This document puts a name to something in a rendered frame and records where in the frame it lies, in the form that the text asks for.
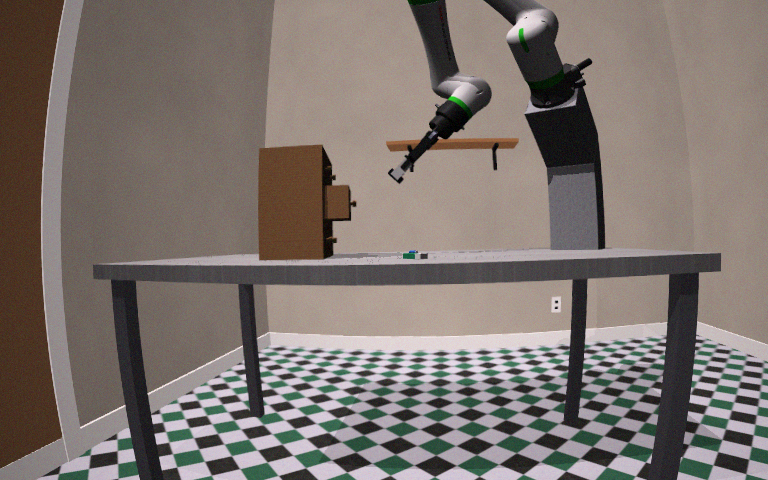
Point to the small brown chest of drawers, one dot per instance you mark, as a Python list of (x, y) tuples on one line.
[(290, 203)]

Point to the black nine-volt battery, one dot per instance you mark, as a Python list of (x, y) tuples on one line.
[(399, 180)]

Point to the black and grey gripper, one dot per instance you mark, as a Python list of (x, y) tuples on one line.
[(441, 127)]

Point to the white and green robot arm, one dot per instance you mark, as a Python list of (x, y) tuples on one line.
[(530, 41)]

